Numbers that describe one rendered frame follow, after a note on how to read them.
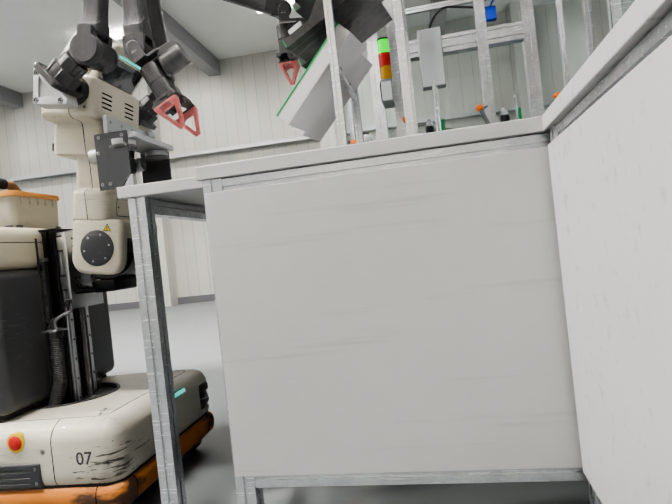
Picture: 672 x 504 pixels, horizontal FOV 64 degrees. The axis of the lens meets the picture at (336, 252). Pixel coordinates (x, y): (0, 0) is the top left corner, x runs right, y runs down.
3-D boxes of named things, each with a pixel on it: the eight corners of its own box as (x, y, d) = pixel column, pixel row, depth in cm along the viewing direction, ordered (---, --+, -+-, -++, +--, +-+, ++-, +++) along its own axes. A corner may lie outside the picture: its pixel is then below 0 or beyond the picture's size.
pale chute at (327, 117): (302, 135, 157) (291, 126, 159) (319, 142, 170) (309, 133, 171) (359, 51, 150) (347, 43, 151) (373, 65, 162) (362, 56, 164)
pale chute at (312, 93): (288, 124, 143) (276, 115, 144) (308, 133, 155) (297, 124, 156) (350, 31, 135) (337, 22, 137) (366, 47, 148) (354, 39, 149)
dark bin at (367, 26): (301, 66, 157) (289, 46, 158) (318, 78, 169) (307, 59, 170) (380, 2, 148) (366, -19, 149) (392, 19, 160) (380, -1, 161)
